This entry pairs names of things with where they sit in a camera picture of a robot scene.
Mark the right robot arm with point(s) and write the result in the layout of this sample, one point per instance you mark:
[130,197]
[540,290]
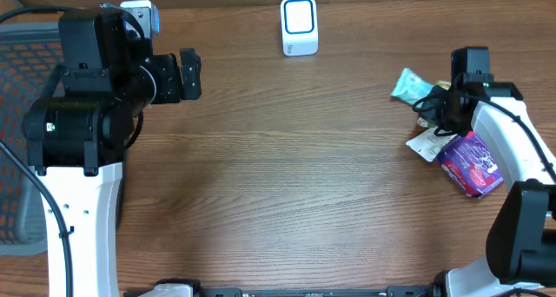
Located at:
[520,250]

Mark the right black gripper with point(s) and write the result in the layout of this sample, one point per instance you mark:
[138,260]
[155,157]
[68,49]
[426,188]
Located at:
[462,128]

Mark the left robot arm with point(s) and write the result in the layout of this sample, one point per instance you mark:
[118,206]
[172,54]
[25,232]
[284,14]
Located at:
[77,142]

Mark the grey plastic mesh basket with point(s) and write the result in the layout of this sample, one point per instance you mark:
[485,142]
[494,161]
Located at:
[29,54]

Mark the green snack packet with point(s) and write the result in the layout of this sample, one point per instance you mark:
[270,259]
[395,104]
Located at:
[443,85]

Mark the purple sanitary pad pack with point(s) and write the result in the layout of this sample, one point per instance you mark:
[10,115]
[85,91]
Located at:
[470,164]

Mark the white barcode scanner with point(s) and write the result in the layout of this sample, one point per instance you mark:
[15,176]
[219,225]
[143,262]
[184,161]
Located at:
[299,27]

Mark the white tube gold cap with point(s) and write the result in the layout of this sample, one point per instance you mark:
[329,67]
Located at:
[428,145]

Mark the mint green wipes pack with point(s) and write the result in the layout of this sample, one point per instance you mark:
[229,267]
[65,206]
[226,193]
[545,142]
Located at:
[410,87]

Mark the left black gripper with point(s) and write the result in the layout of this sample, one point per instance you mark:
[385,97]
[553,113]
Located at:
[175,81]

